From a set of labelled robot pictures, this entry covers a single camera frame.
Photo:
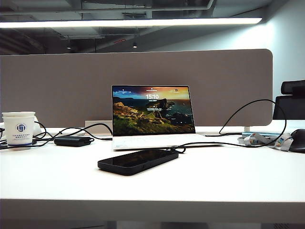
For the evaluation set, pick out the black smartphone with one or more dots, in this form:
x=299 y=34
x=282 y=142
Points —
x=138 y=162

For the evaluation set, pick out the small ceiling spotlight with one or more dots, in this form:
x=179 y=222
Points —
x=135 y=45

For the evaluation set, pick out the white paper cup blue logo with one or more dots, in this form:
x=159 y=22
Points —
x=19 y=128

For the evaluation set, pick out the grey fabric desk divider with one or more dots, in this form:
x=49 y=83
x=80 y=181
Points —
x=59 y=90

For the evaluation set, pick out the teal book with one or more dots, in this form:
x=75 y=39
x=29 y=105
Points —
x=262 y=132

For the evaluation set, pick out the black mesh office chair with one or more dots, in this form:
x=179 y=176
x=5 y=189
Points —
x=289 y=107

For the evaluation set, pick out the white desk socket box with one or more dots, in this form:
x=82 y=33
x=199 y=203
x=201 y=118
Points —
x=89 y=123

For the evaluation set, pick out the long ceiling light strip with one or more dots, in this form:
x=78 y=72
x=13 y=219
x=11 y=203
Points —
x=119 y=22

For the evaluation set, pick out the black computer mouse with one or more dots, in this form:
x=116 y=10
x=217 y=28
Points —
x=299 y=141

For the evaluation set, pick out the white divider bracket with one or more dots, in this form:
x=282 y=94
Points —
x=247 y=128

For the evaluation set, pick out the white laptop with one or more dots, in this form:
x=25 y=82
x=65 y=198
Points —
x=152 y=112

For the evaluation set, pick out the black power adapter brick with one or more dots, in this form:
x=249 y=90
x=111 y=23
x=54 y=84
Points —
x=71 y=140

